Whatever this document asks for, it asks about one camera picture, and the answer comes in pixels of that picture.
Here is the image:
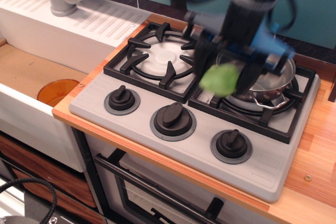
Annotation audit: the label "black stove knob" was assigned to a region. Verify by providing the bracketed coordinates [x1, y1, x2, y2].
[150, 102, 197, 142]
[104, 85, 141, 116]
[211, 129, 253, 165]

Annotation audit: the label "black braided foreground cable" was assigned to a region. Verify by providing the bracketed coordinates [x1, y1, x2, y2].
[0, 178, 58, 224]

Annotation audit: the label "green toy cauliflower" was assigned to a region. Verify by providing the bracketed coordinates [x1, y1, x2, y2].
[199, 63, 239, 98]

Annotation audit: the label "black burner grate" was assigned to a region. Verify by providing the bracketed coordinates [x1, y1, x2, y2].
[103, 22, 197, 103]
[188, 66, 320, 144]

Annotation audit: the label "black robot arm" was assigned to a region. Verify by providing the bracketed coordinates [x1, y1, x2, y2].
[184, 0, 297, 98]

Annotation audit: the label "orange plastic plate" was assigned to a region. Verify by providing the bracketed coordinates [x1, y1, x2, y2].
[37, 79, 79, 107]

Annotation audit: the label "wooden drawer fronts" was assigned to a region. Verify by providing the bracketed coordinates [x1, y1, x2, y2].
[1, 132, 103, 223]

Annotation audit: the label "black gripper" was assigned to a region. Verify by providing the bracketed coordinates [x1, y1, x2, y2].
[184, 4, 295, 95]

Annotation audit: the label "black left stove knob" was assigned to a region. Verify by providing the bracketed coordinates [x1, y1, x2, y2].
[104, 85, 141, 116]

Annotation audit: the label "white left burner disc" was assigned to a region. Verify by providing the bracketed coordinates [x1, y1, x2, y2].
[132, 36, 194, 76]

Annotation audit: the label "white toy sink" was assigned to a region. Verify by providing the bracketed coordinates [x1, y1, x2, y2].
[1, 0, 149, 172]

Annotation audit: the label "stainless steel pot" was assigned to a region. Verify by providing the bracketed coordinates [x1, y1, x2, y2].
[216, 50, 296, 109]

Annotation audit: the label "black right burner grate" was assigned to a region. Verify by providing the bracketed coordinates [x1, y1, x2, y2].
[188, 66, 320, 144]

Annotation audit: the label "black left burner grate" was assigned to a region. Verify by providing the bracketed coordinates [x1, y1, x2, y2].
[103, 22, 197, 103]

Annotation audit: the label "black middle stove knob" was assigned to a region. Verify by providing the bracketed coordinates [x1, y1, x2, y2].
[150, 102, 197, 142]

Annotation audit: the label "grey toy stove top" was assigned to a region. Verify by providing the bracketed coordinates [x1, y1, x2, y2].
[68, 26, 321, 204]

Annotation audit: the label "toy oven door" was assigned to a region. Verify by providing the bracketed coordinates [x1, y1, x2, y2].
[86, 135, 272, 223]

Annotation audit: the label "black right stove knob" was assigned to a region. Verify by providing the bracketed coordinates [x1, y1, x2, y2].
[211, 129, 253, 165]

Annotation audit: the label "black oven door handle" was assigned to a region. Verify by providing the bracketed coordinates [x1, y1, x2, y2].
[94, 148, 224, 223]

